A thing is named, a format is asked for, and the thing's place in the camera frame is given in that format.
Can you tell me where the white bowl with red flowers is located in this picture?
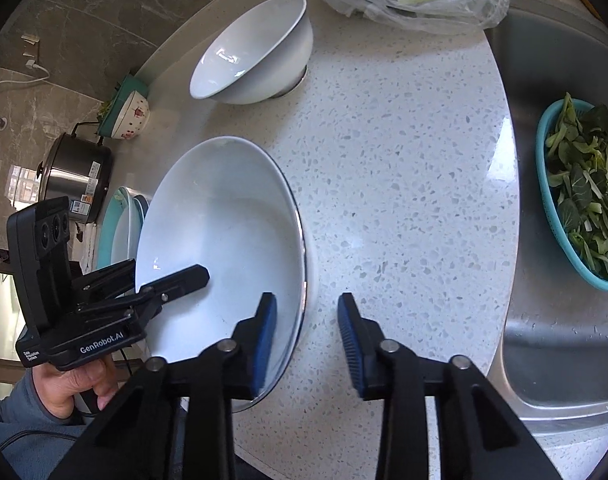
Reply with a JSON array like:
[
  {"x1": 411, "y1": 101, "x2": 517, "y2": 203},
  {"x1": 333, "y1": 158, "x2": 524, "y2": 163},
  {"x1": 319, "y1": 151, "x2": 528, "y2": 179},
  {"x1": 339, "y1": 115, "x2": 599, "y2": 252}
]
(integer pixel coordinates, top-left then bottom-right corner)
[{"x1": 110, "y1": 90, "x2": 150, "y2": 140}]

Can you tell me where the stainless steel sink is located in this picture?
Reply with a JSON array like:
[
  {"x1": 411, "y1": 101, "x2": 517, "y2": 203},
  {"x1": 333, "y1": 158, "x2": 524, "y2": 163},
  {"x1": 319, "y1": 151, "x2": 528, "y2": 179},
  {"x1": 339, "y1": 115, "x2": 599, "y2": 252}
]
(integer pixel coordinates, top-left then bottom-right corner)
[{"x1": 487, "y1": 0, "x2": 608, "y2": 431}]

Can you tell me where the small white bowl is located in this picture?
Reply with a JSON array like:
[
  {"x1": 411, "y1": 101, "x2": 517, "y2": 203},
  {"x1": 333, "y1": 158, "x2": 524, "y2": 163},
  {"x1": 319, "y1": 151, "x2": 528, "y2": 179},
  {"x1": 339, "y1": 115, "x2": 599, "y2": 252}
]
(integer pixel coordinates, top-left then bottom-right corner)
[{"x1": 189, "y1": 0, "x2": 313, "y2": 105}]

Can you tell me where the person's left hand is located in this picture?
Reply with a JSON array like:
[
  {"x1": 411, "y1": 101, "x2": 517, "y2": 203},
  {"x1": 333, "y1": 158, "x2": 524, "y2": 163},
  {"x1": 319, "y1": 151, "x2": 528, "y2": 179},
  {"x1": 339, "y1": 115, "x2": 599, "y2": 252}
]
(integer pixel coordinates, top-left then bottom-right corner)
[{"x1": 31, "y1": 356, "x2": 118, "y2": 419}]

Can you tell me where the green bowl of vegetables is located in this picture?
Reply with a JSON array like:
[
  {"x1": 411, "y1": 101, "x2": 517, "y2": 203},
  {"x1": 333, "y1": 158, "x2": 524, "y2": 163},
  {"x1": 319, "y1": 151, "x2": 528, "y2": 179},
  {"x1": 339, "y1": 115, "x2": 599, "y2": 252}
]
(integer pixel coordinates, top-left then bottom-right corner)
[{"x1": 96, "y1": 74, "x2": 148, "y2": 136}]

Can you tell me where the white plug and cable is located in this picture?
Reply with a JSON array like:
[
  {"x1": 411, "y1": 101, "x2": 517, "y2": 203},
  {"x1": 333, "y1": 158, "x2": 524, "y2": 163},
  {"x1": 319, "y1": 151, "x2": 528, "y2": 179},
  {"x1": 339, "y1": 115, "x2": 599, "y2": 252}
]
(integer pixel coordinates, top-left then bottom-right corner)
[{"x1": 0, "y1": 58, "x2": 51, "y2": 97}]

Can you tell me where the large white shallow bowl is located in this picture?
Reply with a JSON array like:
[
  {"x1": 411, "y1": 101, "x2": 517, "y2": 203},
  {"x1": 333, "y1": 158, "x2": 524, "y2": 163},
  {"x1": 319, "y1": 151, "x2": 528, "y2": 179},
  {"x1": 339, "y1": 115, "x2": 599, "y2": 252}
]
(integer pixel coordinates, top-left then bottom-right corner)
[{"x1": 136, "y1": 136, "x2": 316, "y2": 412}]

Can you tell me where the teal rim plate front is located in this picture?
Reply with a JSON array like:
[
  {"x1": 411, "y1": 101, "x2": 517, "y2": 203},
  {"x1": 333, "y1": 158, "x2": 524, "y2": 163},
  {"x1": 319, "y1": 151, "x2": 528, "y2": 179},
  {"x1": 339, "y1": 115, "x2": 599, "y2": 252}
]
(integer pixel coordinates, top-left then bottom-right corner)
[{"x1": 95, "y1": 188, "x2": 148, "y2": 269}]

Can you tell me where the wall power socket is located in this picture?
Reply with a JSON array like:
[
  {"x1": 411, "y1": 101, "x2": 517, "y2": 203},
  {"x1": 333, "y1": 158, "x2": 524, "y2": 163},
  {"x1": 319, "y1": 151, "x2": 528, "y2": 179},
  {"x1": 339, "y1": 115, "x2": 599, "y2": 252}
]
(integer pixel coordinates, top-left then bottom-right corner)
[{"x1": 22, "y1": 34, "x2": 40, "y2": 61}]

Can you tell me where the teal basket of greens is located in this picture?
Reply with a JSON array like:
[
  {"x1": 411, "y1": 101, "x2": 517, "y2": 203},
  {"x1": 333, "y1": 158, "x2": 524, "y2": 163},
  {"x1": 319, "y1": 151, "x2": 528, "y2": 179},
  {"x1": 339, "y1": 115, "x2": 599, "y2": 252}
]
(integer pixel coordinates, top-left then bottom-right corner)
[{"x1": 535, "y1": 94, "x2": 608, "y2": 292}]

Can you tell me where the stainless steel rice cooker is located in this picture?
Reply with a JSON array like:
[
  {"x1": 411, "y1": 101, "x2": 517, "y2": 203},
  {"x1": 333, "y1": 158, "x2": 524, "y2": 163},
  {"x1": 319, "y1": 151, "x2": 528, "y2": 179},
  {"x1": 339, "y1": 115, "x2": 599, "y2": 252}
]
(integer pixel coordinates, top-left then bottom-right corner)
[{"x1": 37, "y1": 122, "x2": 114, "y2": 224}]

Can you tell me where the grey sleeved left forearm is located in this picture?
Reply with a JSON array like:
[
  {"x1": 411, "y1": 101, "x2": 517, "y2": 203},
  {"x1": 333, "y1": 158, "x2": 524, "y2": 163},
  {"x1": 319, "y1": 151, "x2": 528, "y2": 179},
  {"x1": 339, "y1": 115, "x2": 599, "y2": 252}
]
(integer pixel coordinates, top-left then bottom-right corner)
[{"x1": 0, "y1": 370, "x2": 89, "y2": 479}]

